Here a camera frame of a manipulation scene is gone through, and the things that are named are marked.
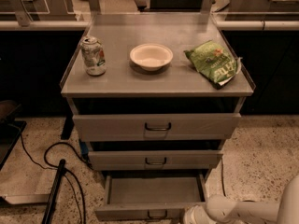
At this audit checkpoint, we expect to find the grey drawer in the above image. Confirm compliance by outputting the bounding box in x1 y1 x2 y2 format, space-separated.
73 113 241 142
89 150 222 171
94 174 206 221

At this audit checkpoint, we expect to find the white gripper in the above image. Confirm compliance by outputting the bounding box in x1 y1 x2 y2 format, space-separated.
183 205 214 224

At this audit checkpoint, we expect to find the green chip bag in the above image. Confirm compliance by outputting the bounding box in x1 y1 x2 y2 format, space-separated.
184 40 241 89

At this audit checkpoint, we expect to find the white green soda can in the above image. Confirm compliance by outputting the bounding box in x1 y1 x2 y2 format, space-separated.
80 35 107 76

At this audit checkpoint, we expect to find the black tray at left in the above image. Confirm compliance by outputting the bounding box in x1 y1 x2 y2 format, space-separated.
0 121 26 170

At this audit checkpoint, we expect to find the white horizontal rail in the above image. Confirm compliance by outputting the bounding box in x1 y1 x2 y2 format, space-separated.
0 21 299 31

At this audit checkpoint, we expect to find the black cable floor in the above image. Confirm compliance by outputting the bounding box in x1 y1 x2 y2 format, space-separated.
19 133 92 224
220 159 227 198

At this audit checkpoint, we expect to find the black cable right floor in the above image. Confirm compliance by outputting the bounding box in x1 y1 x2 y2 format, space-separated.
220 159 227 198

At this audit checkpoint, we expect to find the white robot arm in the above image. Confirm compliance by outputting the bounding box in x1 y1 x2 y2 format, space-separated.
183 175 299 224

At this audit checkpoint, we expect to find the grey metal drawer cabinet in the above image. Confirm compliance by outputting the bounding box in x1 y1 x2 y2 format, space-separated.
59 12 256 179

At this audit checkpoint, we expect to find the black cable left floor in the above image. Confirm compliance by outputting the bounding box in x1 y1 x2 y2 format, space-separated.
19 133 92 224

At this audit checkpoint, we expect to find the black pole on floor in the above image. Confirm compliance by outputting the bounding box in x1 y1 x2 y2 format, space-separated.
42 160 65 224

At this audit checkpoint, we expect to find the white paper bowl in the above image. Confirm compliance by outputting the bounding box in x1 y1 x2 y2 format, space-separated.
130 43 173 71

